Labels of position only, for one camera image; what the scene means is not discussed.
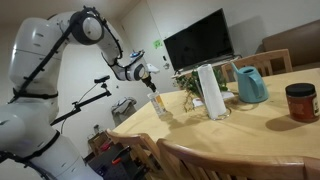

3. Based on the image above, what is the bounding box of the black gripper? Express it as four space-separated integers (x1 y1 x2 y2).
141 74 158 94

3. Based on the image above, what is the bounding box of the white printed can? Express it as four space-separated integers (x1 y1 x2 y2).
149 95 169 118

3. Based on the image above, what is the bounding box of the white paper towel roll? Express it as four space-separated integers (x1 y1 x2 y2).
196 63 229 121

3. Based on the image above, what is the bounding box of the blue watering can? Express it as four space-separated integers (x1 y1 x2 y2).
230 62 270 104

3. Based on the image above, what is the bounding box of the brown jar black lid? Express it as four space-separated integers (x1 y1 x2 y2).
284 82 320 124

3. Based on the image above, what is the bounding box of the grey cloth bundle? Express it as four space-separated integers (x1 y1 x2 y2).
110 96 138 118

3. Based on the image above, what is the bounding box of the potted green plant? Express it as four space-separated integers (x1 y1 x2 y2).
174 67 230 113

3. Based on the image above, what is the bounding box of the wooden dining chair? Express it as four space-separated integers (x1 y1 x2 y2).
156 137 320 180
220 48 294 83
105 128 168 180

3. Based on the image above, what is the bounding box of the black flat screen television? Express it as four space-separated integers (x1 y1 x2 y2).
162 8 235 72

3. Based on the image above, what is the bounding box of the wooden crate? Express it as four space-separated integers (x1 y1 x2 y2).
87 131 113 156

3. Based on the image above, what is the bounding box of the black equipment cart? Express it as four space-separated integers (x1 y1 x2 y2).
86 143 148 180

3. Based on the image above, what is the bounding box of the brown armchair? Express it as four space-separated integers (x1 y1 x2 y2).
260 18 320 72

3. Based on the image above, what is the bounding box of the green wall note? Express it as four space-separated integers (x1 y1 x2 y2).
152 38 164 50

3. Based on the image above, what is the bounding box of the black camera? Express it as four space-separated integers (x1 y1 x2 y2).
93 74 111 85

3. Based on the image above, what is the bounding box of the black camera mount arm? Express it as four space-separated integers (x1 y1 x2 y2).
50 83 113 126

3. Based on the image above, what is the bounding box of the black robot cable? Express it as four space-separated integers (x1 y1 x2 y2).
0 5 124 180

